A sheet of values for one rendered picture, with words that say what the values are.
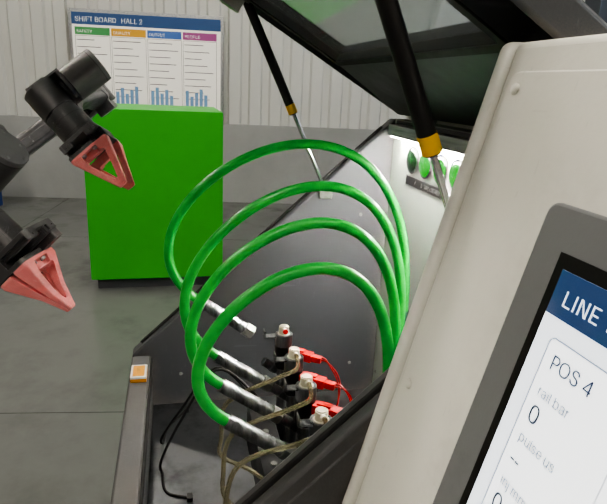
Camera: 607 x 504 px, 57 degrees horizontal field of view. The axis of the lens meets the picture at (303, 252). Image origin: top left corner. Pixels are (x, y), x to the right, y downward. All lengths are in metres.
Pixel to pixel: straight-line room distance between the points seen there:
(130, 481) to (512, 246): 0.66
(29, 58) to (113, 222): 3.89
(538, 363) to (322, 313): 0.91
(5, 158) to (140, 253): 3.59
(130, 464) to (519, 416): 0.67
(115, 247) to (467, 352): 3.91
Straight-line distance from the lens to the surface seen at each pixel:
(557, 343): 0.36
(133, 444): 0.98
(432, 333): 0.48
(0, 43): 7.85
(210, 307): 0.86
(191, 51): 7.25
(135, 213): 4.18
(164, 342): 1.23
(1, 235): 0.73
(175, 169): 4.12
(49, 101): 0.97
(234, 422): 0.66
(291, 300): 1.22
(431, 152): 0.52
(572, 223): 0.37
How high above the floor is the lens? 1.51
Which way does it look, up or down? 17 degrees down
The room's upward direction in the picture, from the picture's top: 3 degrees clockwise
